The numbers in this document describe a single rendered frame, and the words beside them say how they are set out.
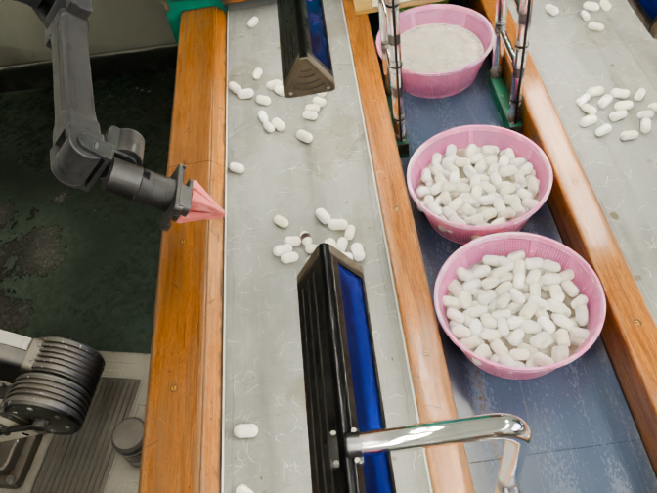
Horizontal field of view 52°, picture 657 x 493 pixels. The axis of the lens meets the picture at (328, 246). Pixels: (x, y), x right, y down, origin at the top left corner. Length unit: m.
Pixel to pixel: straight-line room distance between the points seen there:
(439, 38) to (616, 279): 0.76
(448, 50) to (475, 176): 0.41
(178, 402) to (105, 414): 0.41
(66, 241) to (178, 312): 1.37
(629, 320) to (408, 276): 0.35
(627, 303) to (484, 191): 0.34
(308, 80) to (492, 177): 0.45
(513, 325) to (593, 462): 0.23
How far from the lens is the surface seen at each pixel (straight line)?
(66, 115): 1.14
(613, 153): 1.41
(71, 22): 1.35
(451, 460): 1.00
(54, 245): 2.53
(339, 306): 0.71
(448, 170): 1.35
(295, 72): 1.03
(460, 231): 1.24
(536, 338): 1.12
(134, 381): 1.50
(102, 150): 1.10
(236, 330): 1.16
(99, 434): 1.47
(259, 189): 1.36
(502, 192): 1.30
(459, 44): 1.66
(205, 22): 1.82
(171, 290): 1.22
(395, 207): 1.24
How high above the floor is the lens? 1.70
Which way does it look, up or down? 51 degrees down
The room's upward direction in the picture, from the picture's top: 12 degrees counter-clockwise
